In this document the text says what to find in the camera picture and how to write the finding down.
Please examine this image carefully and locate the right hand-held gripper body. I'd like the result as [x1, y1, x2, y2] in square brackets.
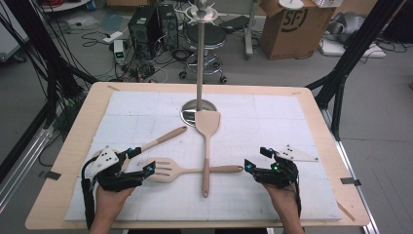
[252, 144, 319, 190]

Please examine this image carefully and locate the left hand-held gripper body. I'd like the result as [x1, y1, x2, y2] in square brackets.
[85, 146, 145, 193]

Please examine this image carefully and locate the slotted wooden spatula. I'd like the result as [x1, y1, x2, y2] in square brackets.
[145, 157, 244, 183]

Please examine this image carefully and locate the perforated wooden skimmer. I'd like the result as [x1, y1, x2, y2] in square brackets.
[92, 126, 189, 174]

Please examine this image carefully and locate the solid wooden spatula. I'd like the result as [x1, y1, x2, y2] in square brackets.
[194, 109, 222, 199]

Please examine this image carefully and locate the metal utensil rack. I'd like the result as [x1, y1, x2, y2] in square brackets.
[174, 0, 228, 128]

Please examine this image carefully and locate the person's left hand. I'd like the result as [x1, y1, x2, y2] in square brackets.
[95, 185, 135, 210]

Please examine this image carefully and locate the person's right hand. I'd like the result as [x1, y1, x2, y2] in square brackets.
[262, 183, 299, 210]

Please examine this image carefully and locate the white foam mat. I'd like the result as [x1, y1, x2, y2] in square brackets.
[64, 90, 344, 222]

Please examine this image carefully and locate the black tape piece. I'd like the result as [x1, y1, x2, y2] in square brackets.
[44, 170, 62, 181]
[340, 176, 362, 187]

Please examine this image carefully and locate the small white power device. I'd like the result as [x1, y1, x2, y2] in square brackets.
[113, 39, 127, 65]

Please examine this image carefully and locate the white power strip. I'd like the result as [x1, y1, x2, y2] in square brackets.
[102, 30, 125, 45]

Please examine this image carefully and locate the cardboard box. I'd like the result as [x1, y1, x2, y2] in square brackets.
[259, 0, 336, 61]

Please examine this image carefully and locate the large black computer tower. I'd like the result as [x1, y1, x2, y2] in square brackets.
[127, 4, 161, 60]

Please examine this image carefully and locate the grey metal stand leg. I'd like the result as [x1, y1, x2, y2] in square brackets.
[244, 0, 261, 60]

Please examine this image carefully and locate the black metal stand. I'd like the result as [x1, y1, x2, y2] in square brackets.
[305, 0, 408, 141]
[0, 0, 98, 130]

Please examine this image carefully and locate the black round stool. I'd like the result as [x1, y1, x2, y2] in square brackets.
[178, 22, 228, 85]

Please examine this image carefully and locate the slim black computer tower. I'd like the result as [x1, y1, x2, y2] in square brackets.
[157, 3, 179, 51]

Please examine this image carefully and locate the flat black device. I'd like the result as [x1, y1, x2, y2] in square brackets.
[218, 15, 250, 34]

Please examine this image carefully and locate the white flat board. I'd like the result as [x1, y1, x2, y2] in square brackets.
[319, 38, 388, 59]

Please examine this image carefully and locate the grey bag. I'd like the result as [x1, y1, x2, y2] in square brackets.
[325, 12, 367, 44]

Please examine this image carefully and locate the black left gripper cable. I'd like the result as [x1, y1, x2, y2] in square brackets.
[80, 159, 97, 230]

